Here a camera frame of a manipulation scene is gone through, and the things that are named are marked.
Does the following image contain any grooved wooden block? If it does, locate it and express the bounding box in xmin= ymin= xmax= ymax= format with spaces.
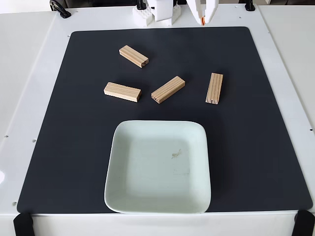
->
xmin=103 ymin=82 xmax=142 ymax=103
xmin=151 ymin=76 xmax=186 ymax=104
xmin=205 ymin=72 xmax=224 ymax=105
xmin=119 ymin=45 xmax=149 ymax=69

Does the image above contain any pale green square plate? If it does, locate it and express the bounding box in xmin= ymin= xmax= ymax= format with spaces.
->
xmin=104 ymin=119 xmax=212 ymax=214

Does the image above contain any black rubber mat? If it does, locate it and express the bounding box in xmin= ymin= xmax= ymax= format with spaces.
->
xmin=16 ymin=26 xmax=313 ymax=214

